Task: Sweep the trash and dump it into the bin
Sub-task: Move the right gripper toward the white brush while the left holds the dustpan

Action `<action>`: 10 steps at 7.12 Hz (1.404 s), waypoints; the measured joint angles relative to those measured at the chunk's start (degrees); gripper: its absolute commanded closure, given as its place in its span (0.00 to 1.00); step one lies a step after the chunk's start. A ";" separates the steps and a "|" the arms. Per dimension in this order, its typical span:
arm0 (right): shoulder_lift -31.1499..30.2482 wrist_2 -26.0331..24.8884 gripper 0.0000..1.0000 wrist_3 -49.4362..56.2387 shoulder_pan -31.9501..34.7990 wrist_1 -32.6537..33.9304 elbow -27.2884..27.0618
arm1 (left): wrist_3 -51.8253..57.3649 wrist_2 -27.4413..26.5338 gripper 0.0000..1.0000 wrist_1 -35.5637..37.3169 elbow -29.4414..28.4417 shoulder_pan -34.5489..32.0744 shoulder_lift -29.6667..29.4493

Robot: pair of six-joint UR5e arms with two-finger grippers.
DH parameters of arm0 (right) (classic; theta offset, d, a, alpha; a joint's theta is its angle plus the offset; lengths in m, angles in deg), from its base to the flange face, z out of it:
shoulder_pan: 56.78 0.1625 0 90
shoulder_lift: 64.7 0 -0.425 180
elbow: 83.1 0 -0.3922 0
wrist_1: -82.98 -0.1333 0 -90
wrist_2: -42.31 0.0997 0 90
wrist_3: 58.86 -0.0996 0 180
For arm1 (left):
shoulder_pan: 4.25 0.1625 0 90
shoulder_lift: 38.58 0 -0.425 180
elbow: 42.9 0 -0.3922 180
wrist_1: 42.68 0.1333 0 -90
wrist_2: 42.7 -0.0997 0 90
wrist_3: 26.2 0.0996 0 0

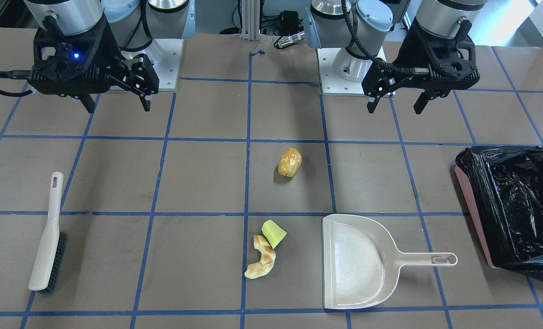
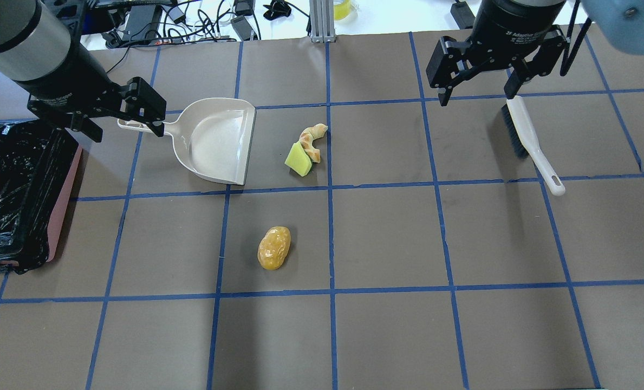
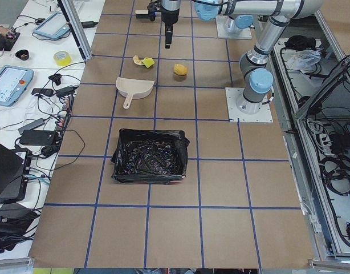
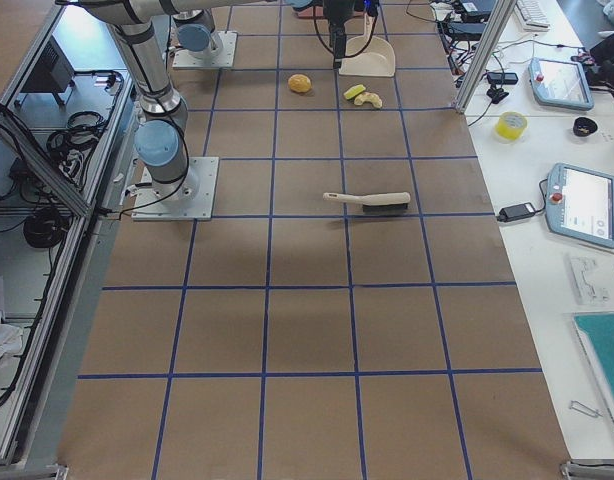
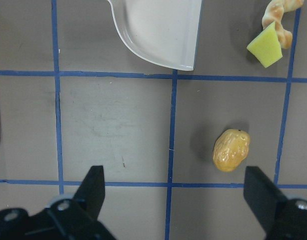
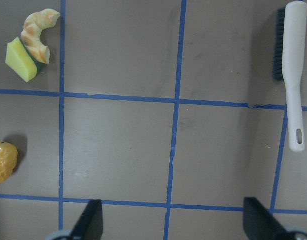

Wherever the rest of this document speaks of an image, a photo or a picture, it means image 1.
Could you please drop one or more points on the beige hand brush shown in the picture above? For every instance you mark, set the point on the beige hand brush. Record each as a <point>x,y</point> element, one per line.
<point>50,254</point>

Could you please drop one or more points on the silver cable connector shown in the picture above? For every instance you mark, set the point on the silver cable connector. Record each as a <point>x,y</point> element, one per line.
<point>284,42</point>

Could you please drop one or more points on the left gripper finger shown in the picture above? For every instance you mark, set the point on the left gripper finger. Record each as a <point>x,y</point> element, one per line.
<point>378,85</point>
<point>427,96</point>

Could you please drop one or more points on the beige plastic dustpan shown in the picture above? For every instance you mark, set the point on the beige plastic dustpan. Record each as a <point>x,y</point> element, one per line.
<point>362,263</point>

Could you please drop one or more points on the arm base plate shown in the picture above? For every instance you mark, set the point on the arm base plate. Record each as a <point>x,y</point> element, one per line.
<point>344,87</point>
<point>165,55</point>

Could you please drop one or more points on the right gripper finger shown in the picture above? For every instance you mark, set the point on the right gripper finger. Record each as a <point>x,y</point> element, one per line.
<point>137,75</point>
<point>88,103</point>

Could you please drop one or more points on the pink bin with black bag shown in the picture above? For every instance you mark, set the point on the pink bin with black bag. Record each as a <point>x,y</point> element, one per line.
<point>503,188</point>

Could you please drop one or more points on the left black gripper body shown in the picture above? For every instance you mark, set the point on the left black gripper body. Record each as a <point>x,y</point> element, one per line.
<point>401,55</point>

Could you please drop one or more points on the aluminium frame post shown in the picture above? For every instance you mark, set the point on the aluminium frame post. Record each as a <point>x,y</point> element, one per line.
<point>250,19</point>

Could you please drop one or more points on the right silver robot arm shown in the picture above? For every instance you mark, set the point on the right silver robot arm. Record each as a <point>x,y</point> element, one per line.
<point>134,23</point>

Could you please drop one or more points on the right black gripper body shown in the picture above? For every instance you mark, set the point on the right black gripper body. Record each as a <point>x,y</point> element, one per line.
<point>112,58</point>

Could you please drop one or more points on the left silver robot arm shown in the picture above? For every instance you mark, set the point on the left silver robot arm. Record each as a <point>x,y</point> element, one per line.
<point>361,27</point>

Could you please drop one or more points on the black power adapter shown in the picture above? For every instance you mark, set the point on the black power adapter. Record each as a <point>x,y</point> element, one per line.
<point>288,20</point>

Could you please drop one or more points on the yellow-brown bread roll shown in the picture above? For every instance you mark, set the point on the yellow-brown bread roll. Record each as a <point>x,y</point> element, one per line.
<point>290,162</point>

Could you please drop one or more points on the yellow-green sponge wedge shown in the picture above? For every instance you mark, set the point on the yellow-green sponge wedge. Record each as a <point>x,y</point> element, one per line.
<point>273,233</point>

